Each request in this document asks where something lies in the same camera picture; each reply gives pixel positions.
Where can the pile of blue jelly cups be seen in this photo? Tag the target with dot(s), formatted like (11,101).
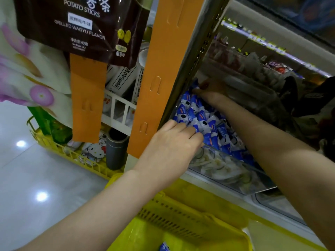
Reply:
(314,10)

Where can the yellow plastic shopping basket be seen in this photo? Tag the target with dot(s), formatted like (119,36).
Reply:
(178,232)

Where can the person's right forearm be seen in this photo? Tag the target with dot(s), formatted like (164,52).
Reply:
(288,164)

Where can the orange hanging strip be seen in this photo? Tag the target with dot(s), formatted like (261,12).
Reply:
(88,99)

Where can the clear plastic bin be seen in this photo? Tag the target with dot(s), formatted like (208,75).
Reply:
(261,112)
(280,206)

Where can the purple white snack bag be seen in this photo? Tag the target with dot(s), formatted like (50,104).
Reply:
(26,54)
(31,96)

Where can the yellow floor basket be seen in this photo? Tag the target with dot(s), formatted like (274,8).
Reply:
(63,154)

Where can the dark grey cylinder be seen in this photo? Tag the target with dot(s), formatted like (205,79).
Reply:
(117,151)

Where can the row of small brown packets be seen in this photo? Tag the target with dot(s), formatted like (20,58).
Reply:
(241,62)

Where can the green snack bags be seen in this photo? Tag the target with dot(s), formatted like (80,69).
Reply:
(50,128)

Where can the store shelf with yellow base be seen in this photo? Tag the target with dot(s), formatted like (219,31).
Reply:
(272,227)

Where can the person's right hand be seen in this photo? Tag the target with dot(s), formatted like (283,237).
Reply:
(212,96)

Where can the cookie packet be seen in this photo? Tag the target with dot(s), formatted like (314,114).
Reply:
(164,247)

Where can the orange shelf post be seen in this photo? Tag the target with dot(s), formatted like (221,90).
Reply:
(162,70)

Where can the person's left hand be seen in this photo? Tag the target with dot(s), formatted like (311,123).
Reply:
(165,154)

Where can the white cartoon print packet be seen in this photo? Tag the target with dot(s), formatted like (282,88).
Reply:
(93,151)

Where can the black potato stick bag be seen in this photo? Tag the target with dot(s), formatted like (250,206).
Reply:
(78,23)

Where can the white card packet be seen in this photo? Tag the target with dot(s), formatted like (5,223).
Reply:
(123,83)

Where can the person's left forearm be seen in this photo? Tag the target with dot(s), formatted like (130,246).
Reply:
(94,219)

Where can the pile of blue snack packets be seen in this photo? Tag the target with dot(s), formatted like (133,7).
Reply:
(217,136)

